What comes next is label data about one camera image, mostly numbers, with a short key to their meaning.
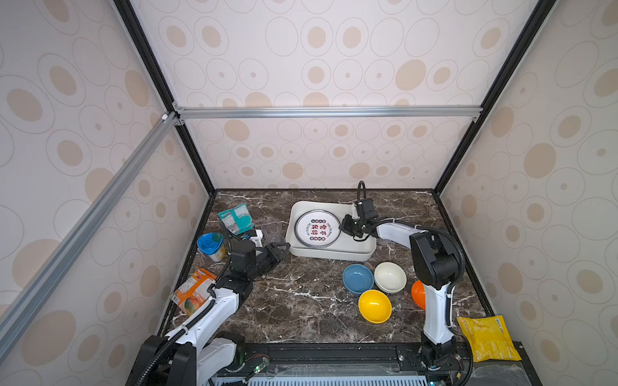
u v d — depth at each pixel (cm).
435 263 55
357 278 89
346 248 100
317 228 103
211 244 88
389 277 89
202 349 47
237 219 106
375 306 83
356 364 73
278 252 74
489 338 76
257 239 77
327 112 92
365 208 82
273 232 103
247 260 64
